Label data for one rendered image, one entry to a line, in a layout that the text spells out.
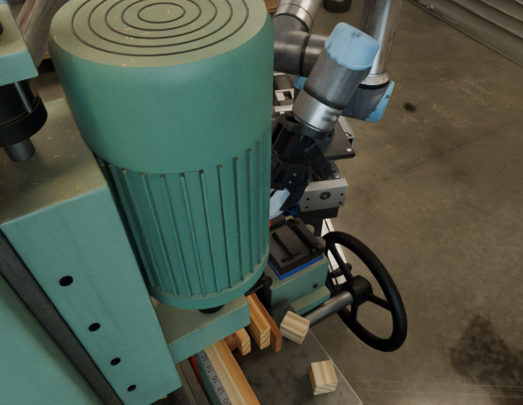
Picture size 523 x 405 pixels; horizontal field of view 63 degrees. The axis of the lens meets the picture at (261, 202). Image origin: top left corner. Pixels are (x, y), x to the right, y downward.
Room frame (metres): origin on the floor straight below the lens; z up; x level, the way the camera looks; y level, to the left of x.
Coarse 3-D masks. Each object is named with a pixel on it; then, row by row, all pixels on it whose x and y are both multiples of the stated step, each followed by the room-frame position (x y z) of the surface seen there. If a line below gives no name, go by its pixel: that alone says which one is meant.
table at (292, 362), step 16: (320, 288) 0.48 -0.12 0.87; (288, 304) 0.42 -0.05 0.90; (304, 304) 0.44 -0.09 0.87; (320, 304) 0.45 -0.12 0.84; (256, 352) 0.33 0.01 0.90; (272, 352) 0.33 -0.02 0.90; (288, 352) 0.33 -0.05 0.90; (304, 352) 0.33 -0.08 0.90; (320, 352) 0.33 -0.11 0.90; (240, 368) 0.30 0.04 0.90; (256, 368) 0.30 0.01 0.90; (272, 368) 0.30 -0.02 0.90; (288, 368) 0.30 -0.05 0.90; (304, 368) 0.30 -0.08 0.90; (336, 368) 0.30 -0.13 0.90; (256, 384) 0.27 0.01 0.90; (272, 384) 0.27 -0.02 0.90; (288, 384) 0.27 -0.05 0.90; (304, 384) 0.27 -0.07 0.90; (272, 400) 0.24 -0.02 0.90; (288, 400) 0.24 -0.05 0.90; (304, 400) 0.24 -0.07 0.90; (320, 400) 0.24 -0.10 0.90; (336, 400) 0.24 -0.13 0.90; (352, 400) 0.24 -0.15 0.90
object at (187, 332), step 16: (160, 304) 0.33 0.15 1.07; (240, 304) 0.33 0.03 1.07; (160, 320) 0.30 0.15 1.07; (176, 320) 0.30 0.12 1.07; (192, 320) 0.30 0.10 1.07; (208, 320) 0.30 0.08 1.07; (224, 320) 0.31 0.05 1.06; (240, 320) 0.32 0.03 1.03; (176, 336) 0.28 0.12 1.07; (192, 336) 0.28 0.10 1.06; (208, 336) 0.29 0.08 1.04; (224, 336) 0.30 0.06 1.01; (176, 352) 0.26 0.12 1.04; (192, 352) 0.28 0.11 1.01
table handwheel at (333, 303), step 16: (336, 240) 0.57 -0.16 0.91; (352, 240) 0.54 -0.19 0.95; (336, 256) 0.57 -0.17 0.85; (368, 256) 0.50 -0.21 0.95; (384, 272) 0.46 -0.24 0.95; (352, 288) 0.49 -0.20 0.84; (368, 288) 0.50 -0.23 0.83; (384, 288) 0.44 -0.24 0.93; (336, 304) 0.46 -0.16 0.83; (352, 304) 0.48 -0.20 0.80; (384, 304) 0.44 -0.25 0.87; (400, 304) 0.42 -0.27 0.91; (320, 320) 0.43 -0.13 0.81; (352, 320) 0.49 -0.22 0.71; (400, 320) 0.40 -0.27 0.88; (368, 336) 0.44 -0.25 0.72; (400, 336) 0.38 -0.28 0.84
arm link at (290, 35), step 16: (288, 0) 0.79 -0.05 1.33; (304, 0) 0.79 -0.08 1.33; (320, 0) 0.82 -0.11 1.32; (288, 16) 0.75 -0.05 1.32; (304, 16) 0.76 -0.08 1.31; (288, 32) 0.72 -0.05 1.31; (304, 32) 0.72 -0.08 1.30; (288, 48) 0.69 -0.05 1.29; (304, 48) 0.68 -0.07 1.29; (288, 64) 0.68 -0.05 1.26
